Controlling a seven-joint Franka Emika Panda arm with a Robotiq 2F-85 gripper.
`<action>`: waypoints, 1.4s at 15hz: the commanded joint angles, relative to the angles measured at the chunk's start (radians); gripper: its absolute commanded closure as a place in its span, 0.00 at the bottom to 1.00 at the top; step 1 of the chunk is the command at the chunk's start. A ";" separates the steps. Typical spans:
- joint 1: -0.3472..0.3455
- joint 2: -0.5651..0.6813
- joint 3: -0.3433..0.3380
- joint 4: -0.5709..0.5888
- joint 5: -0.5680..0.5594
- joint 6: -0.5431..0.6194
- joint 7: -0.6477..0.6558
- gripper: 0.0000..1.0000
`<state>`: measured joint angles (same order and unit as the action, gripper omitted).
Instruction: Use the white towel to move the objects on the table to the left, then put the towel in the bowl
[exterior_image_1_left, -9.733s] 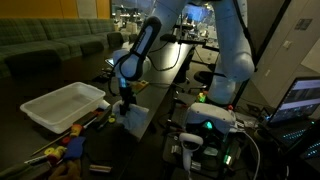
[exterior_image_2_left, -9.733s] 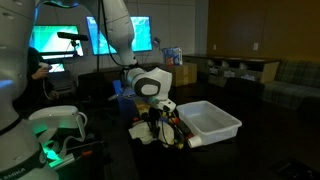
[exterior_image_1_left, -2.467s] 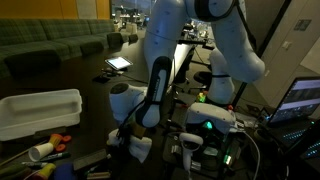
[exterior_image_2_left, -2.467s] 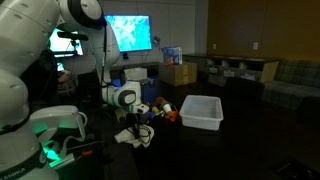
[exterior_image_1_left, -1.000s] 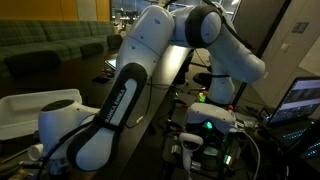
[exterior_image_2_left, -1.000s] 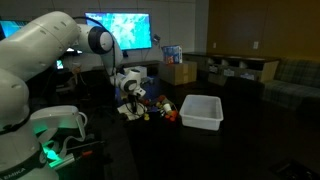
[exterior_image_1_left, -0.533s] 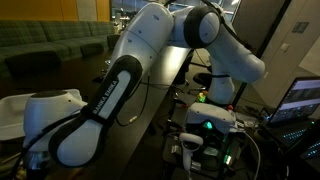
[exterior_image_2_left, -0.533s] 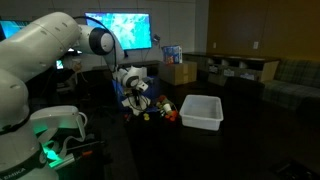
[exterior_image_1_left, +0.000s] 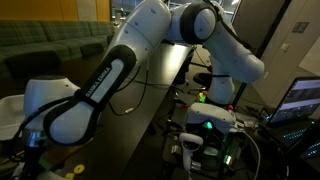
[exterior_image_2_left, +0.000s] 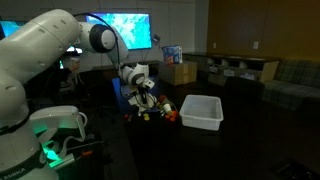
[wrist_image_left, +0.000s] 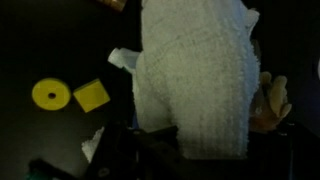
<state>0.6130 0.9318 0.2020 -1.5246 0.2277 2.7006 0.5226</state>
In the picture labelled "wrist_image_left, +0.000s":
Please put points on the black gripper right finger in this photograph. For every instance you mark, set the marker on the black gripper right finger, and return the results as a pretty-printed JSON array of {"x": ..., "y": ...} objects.
[{"x": 286, "y": 153}]

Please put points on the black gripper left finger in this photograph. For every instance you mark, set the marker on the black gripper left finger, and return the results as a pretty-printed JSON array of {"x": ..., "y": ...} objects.
[{"x": 133, "y": 153}]

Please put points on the brown plush toy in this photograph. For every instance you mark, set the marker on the brown plush toy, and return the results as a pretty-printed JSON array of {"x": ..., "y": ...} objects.
[{"x": 276, "y": 96}]

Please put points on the yellow square block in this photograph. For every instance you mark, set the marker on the yellow square block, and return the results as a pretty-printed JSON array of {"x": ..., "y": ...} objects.
[{"x": 91, "y": 96}]

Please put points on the white terry towel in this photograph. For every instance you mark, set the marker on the white terry towel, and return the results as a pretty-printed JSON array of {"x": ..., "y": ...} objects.
[{"x": 200, "y": 83}]

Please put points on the yellow disc with hole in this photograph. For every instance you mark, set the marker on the yellow disc with hole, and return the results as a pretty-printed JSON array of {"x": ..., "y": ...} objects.
[{"x": 43, "y": 96}]

